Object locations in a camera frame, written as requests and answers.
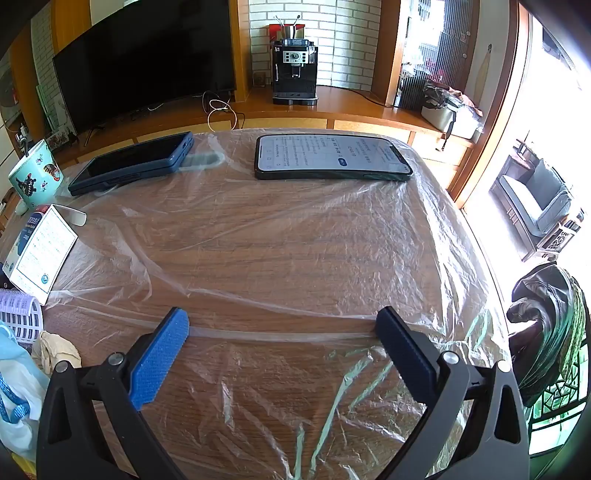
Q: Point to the white storage container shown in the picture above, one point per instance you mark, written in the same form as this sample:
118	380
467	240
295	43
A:
438	115

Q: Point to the blue and white medicine box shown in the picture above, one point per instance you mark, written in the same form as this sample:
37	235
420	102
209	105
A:
44	254

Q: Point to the giraffe picture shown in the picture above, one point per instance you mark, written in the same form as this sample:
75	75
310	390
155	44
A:
55	117

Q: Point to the dark jacket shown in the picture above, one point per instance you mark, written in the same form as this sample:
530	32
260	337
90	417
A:
540	300

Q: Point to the lilac hair roller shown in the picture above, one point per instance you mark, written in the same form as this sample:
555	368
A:
18	318

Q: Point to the green cloth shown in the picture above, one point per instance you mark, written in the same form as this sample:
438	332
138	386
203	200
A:
572	323

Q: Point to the crumpled dark bag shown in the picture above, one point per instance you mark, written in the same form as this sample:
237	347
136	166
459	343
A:
441	92

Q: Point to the teal butterfly mug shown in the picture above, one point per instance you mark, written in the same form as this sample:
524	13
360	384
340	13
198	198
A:
34	177

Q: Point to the floral picture frame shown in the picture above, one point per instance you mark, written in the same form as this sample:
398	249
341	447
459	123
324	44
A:
62	138

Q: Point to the translucent grey plastic piece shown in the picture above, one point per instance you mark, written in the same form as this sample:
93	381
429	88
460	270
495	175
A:
201	161

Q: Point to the black coffee machine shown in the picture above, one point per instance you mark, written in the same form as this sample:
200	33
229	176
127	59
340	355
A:
293	69

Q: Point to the clear plastic table sheet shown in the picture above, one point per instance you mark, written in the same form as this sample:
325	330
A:
277	240

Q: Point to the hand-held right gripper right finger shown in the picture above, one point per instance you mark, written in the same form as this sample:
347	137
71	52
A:
406	355

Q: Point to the grey armchair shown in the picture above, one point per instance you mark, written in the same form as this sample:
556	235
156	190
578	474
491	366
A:
540	194

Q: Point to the black ribbed heater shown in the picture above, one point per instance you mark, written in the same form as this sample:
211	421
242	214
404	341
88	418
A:
412	90

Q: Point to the black flat screen television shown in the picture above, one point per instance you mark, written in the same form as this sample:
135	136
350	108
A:
147	60

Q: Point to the black smartphone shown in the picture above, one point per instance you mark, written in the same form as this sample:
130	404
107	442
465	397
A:
323	154

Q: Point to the light blue plastic bag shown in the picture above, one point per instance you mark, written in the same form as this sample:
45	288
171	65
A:
18	406

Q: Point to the red box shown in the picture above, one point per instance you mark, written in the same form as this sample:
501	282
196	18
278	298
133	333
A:
274	33

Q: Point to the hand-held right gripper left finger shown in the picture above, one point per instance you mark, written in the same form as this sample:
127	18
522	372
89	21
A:
159	355

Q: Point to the tablet in dark case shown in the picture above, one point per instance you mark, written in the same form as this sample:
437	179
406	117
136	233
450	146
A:
134	161

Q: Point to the carved wooden side table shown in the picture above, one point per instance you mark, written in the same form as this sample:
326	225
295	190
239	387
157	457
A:
556	242

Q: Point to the metal utensil cup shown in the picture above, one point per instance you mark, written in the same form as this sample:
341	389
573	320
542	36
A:
291	30

